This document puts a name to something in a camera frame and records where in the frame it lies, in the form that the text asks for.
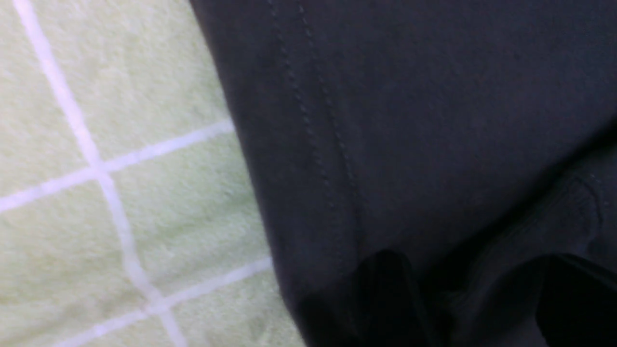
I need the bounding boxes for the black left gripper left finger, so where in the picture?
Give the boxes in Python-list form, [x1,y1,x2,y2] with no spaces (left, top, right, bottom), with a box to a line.
[358,251,429,347]

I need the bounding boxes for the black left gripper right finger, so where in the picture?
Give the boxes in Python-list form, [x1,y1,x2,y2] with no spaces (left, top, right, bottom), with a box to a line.
[536,254,617,347]

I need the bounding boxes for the dark gray long-sleeve top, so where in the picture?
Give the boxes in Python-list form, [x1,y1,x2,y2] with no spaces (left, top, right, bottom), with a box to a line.
[191,0,617,347]

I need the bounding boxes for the light green checkered table cloth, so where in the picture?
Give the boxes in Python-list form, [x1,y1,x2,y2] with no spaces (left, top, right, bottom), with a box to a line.
[0,0,303,347]

